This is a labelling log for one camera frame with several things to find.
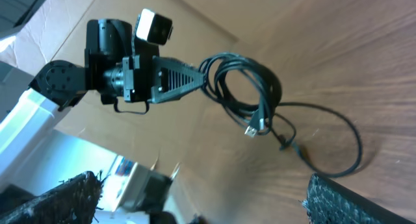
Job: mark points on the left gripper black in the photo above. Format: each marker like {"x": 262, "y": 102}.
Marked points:
{"x": 159, "y": 79}

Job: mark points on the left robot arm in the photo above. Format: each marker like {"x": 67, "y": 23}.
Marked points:
{"x": 121, "y": 60}

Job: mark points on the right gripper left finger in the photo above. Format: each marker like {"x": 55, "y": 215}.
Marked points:
{"x": 73, "y": 201}

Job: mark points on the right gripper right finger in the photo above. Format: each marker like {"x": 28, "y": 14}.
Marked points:
{"x": 328, "y": 202}

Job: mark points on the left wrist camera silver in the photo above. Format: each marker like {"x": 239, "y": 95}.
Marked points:
{"x": 153, "y": 27}

